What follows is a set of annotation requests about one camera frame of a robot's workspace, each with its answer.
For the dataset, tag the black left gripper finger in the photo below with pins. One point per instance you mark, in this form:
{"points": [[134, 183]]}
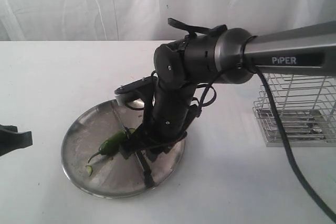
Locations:
{"points": [[11, 139]]}

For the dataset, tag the steel wire utensil rack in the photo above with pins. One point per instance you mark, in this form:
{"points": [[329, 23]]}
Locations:
{"points": [[306, 106]]}

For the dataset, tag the round steel plate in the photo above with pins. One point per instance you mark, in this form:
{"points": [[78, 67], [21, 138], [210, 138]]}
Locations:
{"points": [[112, 177]]}

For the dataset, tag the black kitchen knife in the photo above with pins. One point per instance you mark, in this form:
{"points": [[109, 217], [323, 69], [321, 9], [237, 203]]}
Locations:
{"points": [[147, 172]]}

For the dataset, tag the green cucumber piece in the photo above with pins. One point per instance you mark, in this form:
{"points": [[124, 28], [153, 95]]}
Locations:
{"points": [[110, 147]]}

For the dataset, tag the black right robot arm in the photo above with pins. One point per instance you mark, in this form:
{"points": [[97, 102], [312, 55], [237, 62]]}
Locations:
{"points": [[218, 55]]}

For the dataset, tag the white backdrop curtain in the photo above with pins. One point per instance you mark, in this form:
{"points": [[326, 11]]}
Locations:
{"points": [[147, 19]]}

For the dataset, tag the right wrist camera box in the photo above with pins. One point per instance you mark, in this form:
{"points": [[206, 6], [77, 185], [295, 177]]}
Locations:
{"points": [[142, 89]]}

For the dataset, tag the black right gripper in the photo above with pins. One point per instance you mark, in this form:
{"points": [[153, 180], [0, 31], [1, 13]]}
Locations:
{"points": [[166, 122]]}

